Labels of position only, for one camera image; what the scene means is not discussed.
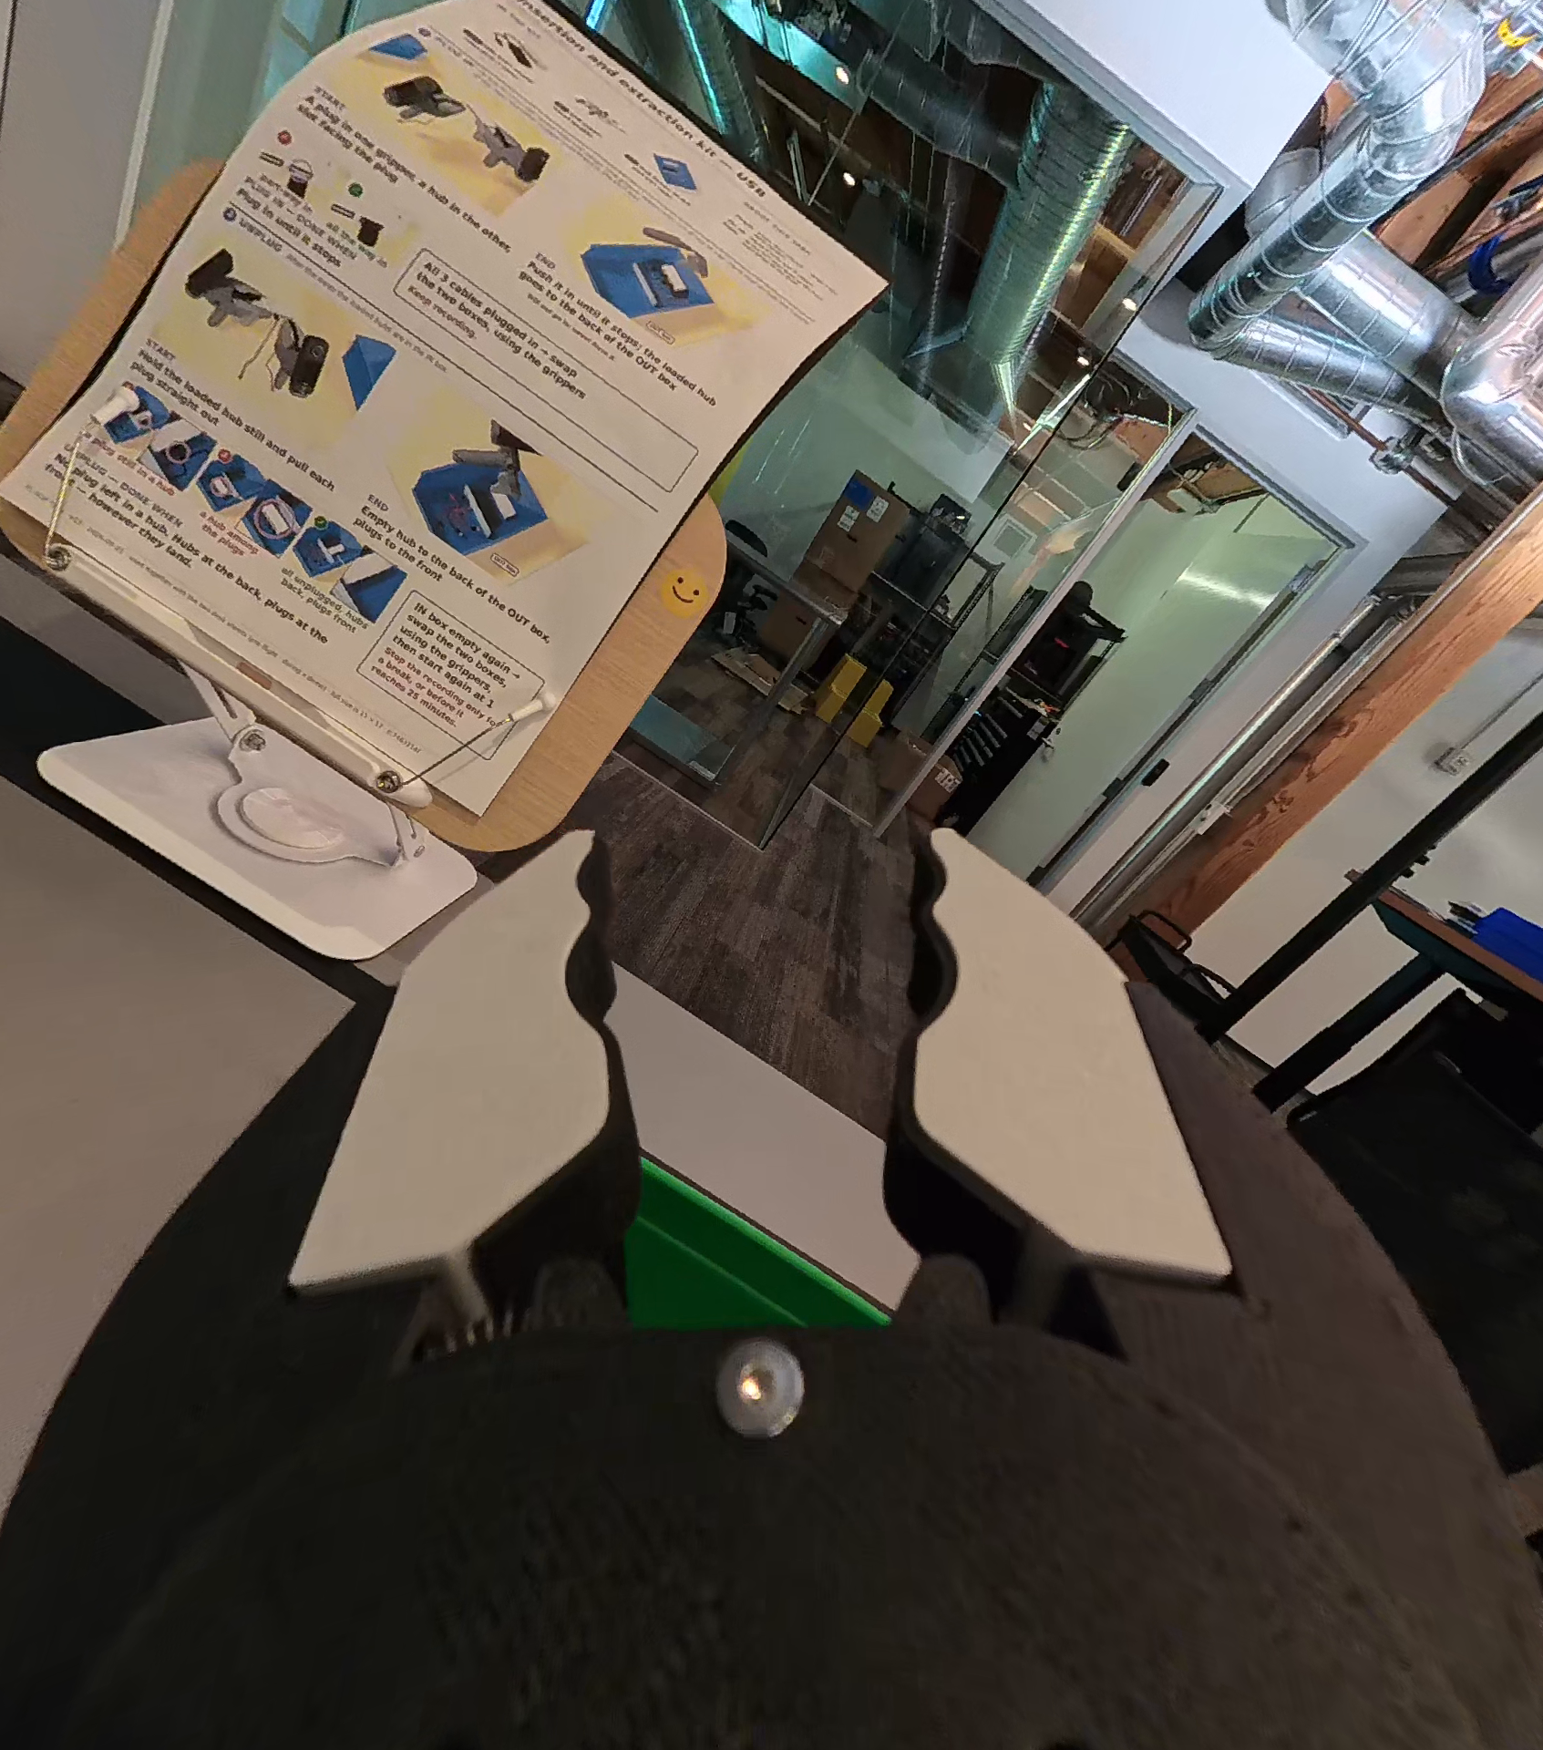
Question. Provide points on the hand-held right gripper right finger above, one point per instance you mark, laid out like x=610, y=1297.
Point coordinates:
x=1059, y=1080

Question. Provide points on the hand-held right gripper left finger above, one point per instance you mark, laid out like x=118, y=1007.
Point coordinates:
x=472, y=1080

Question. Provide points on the green plastic bin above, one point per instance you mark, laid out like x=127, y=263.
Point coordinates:
x=718, y=1271

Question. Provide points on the cardboard box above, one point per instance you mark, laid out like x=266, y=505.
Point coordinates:
x=922, y=779

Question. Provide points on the black utility cart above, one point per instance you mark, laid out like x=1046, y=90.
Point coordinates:
x=1046, y=684

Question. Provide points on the white stand base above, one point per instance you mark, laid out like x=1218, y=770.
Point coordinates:
x=171, y=806

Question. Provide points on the yellow bin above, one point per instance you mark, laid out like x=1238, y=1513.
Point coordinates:
x=855, y=704

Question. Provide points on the wooden standing desk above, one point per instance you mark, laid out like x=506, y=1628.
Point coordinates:
x=1469, y=958

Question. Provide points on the black mesh office chair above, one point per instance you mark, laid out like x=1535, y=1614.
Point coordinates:
x=1469, y=1231

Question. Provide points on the stacked cardboard boxes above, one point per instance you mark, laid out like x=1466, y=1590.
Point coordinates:
x=855, y=533

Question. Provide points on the printed instruction sheet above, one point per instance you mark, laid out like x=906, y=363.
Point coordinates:
x=472, y=411

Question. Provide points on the silver ventilation duct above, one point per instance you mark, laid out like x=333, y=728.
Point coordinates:
x=1400, y=274

